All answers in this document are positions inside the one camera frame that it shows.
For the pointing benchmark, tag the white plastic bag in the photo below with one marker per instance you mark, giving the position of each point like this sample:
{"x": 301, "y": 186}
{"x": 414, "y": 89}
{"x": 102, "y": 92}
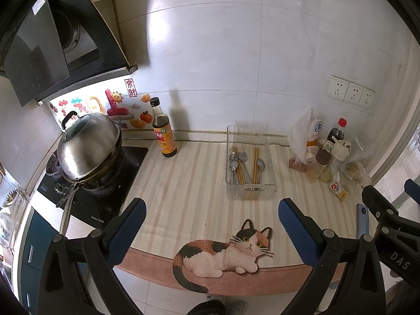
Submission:
{"x": 300, "y": 134}

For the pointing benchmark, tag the bottle with round blue label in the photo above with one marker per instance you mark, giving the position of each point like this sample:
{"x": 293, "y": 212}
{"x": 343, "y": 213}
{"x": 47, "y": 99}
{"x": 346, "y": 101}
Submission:
{"x": 313, "y": 131}

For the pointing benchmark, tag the striped cat mat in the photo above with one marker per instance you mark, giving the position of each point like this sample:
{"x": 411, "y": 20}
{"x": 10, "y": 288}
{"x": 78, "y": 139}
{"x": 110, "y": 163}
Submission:
{"x": 190, "y": 187}

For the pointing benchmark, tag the black range hood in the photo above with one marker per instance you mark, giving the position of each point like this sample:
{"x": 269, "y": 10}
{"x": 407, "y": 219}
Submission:
{"x": 32, "y": 55}

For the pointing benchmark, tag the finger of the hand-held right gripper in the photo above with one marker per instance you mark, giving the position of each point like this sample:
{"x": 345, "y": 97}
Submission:
{"x": 374, "y": 200}
{"x": 412, "y": 188}

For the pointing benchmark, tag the pink packet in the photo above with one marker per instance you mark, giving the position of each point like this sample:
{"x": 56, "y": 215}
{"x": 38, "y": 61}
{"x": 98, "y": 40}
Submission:
{"x": 297, "y": 165}

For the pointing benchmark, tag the spoons and chopsticks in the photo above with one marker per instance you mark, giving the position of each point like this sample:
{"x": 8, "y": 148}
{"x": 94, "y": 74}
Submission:
{"x": 241, "y": 170}

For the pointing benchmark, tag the jar with brown lid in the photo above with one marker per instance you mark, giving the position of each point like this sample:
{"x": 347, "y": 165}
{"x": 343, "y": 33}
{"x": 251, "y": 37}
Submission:
{"x": 320, "y": 165}

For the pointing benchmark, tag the grey fuzzy slipper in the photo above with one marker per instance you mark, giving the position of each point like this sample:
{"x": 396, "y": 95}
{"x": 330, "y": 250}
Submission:
{"x": 237, "y": 307}

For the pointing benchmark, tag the wooden chopstick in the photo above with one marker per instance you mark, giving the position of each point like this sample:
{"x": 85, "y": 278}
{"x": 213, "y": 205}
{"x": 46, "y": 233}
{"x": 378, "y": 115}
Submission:
{"x": 253, "y": 167}
{"x": 258, "y": 157}
{"x": 237, "y": 167}

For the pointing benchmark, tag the colourful wall stickers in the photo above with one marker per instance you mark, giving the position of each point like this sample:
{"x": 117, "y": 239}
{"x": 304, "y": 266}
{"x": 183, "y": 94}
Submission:
{"x": 115, "y": 108}

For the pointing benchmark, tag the clear plastic bag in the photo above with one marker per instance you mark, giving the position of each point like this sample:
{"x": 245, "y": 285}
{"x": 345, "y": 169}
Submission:
{"x": 356, "y": 167}

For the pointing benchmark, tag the clear plastic utensil tray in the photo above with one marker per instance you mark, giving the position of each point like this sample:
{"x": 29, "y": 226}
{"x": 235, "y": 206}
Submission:
{"x": 247, "y": 137}

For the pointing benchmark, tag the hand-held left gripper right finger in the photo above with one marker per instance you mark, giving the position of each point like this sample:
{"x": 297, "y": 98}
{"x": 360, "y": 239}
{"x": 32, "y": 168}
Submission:
{"x": 297, "y": 233}

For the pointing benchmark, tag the soy sauce bottle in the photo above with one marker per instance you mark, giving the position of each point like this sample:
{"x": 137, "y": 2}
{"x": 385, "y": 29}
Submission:
{"x": 163, "y": 131}

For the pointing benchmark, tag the bottle with white cap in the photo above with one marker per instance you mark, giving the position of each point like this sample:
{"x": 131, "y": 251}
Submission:
{"x": 339, "y": 151}

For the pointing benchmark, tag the black induction stove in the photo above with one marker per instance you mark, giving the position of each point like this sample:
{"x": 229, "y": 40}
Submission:
{"x": 131, "y": 170}

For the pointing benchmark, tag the metal spoon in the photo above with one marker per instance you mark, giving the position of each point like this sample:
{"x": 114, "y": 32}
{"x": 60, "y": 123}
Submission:
{"x": 243, "y": 156}
{"x": 233, "y": 166}
{"x": 261, "y": 164}
{"x": 233, "y": 157}

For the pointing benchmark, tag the blue cabinet front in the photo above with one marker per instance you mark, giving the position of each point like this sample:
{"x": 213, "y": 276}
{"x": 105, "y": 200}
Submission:
{"x": 34, "y": 236}

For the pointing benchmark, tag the small printed packet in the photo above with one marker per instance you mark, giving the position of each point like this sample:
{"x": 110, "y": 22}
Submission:
{"x": 339, "y": 190}

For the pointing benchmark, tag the dark bottle with red cap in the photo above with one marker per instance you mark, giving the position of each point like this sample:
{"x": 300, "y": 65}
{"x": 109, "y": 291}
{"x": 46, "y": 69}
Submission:
{"x": 337, "y": 133}

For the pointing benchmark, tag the dark fuzzy slipper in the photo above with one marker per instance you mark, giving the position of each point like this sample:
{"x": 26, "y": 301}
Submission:
{"x": 208, "y": 307}

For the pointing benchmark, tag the blue smartphone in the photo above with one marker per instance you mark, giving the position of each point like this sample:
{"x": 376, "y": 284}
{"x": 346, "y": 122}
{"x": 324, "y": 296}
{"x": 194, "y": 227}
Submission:
{"x": 363, "y": 221}

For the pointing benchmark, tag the yellowish oil bottle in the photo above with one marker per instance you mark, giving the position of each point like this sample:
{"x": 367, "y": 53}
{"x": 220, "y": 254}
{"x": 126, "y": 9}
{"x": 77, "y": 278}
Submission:
{"x": 328, "y": 174}

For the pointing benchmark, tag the white wall socket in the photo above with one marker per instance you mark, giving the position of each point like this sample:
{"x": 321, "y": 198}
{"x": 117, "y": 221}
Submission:
{"x": 337, "y": 88}
{"x": 354, "y": 93}
{"x": 367, "y": 97}

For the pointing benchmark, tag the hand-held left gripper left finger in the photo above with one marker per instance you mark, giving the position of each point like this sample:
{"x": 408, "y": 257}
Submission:
{"x": 130, "y": 228}

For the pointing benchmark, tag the steel wok lid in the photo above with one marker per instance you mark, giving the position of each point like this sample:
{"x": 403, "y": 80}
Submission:
{"x": 88, "y": 144}

